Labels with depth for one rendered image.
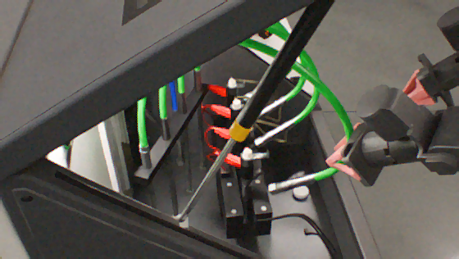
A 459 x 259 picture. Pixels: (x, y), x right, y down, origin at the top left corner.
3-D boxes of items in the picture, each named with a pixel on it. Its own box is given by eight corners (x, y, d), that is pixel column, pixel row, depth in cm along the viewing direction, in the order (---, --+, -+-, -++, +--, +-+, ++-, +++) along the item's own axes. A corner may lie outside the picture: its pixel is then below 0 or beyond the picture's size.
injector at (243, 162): (261, 224, 111) (265, 158, 98) (240, 225, 111) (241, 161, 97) (259, 214, 114) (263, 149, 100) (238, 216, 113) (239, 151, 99)
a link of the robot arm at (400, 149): (439, 167, 65) (449, 134, 68) (410, 138, 63) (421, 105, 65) (401, 172, 71) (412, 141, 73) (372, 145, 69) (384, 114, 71)
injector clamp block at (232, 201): (269, 252, 113) (273, 211, 103) (226, 256, 112) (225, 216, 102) (247, 152, 139) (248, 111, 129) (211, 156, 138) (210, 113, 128)
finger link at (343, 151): (309, 159, 81) (348, 152, 73) (329, 129, 84) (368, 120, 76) (334, 186, 83) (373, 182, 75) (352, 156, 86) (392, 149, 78)
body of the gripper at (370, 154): (338, 160, 74) (374, 154, 67) (367, 115, 78) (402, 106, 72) (363, 188, 75) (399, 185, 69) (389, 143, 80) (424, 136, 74)
